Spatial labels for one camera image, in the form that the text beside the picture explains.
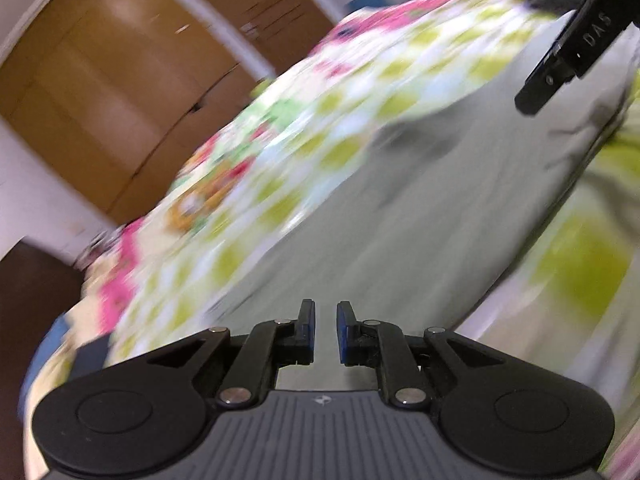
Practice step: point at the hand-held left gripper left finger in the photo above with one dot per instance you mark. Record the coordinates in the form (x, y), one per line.
(310, 332)

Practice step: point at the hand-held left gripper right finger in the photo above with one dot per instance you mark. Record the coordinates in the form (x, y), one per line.
(342, 334)

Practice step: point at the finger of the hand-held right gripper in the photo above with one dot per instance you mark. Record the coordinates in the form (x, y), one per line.
(542, 85)

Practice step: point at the light grey-green pants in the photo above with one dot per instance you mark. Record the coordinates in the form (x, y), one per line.
(425, 210)

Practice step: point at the cartoon printed quilt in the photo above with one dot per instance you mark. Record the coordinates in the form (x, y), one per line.
(215, 185)

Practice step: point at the green checked plastic sheet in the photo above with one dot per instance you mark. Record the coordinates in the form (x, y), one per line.
(585, 260)

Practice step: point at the navy folded cloth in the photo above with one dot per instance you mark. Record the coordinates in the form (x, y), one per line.
(92, 355)

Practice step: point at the striped bag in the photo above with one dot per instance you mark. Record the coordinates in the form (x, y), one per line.
(102, 247)

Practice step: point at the dark brown headboard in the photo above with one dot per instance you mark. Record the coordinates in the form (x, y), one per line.
(35, 310)

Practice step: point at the wooden wardrobe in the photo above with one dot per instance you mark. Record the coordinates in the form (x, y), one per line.
(125, 85)

